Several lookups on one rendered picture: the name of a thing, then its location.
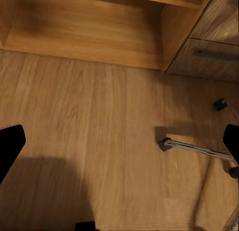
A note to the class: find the swivel chair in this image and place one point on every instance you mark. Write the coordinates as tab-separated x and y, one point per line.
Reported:
167	144

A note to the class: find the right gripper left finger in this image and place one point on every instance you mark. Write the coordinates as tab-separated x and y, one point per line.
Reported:
12	140

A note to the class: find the cabinet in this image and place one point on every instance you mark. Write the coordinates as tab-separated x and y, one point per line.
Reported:
211	50

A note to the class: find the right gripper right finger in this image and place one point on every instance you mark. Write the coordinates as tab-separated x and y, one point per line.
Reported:
231	140

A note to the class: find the bookcase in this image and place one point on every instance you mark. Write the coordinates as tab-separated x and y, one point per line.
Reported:
137	33

